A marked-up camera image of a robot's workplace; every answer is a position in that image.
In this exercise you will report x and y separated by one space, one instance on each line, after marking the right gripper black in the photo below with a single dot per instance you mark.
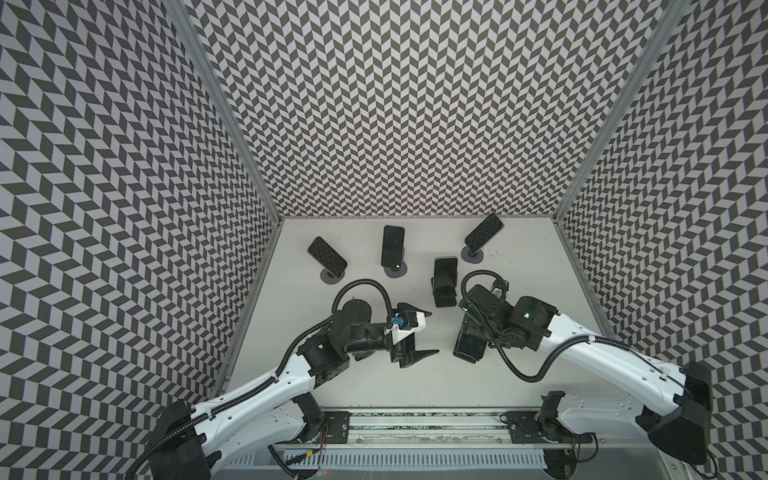
474 327

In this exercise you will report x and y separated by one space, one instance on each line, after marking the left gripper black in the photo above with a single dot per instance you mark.
398 354

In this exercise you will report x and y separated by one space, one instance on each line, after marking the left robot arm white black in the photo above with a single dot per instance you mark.
195 442

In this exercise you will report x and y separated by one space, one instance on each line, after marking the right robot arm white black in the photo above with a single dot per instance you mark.
671 405

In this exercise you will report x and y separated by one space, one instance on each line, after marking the black folding stand centre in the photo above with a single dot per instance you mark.
444 298

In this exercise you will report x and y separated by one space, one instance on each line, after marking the round grey stand back centre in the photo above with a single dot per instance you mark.
396 272

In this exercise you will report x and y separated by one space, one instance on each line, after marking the round grey stand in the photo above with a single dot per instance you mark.
329 278
396 272
470 256

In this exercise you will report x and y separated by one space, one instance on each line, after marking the round grey stand back right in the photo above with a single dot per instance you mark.
470 256

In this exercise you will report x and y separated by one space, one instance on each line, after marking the phone centre on black stand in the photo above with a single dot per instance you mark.
445 273

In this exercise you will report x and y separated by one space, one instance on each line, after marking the phone back centre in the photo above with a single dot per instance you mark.
392 247

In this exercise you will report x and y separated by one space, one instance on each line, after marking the phone back right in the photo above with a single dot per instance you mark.
483 233

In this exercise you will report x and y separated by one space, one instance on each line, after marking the round grey stand back left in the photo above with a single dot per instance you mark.
329 278

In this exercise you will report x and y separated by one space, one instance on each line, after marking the phone back left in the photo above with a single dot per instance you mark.
331 261

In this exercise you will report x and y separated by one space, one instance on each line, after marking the white ventilation grille strip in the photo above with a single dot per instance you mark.
425 459

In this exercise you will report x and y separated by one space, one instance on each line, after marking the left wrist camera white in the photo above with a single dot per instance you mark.
409 326

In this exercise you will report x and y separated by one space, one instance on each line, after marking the aluminium mounting rail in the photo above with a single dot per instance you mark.
431 428

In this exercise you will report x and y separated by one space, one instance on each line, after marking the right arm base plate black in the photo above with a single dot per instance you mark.
525 427

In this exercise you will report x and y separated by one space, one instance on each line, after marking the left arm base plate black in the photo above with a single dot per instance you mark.
334 428

